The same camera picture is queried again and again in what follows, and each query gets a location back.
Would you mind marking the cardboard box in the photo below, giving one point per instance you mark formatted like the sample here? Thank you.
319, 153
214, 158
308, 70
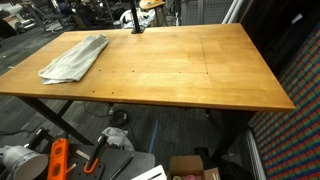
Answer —
190, 168

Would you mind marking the black camera stand pole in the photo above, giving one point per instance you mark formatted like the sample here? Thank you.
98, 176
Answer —
136, 27

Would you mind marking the crumpled white cloth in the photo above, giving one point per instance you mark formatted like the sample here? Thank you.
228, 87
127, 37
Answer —
144, 18

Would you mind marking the grey cloth on floor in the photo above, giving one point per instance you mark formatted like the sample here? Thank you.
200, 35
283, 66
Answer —
118, 137

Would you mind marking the white towel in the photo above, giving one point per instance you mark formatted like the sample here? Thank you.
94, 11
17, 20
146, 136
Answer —
73, 64

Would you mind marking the orange black clamp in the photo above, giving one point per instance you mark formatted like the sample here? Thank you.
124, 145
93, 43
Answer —
91, 164

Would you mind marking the black table leg frame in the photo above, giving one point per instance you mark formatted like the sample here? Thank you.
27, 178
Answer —
56, 118

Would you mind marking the black perforated tool board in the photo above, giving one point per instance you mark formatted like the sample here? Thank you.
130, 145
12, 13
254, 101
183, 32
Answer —
110, 160

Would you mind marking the round wooden stool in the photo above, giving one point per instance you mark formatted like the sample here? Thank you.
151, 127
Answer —
155, 5

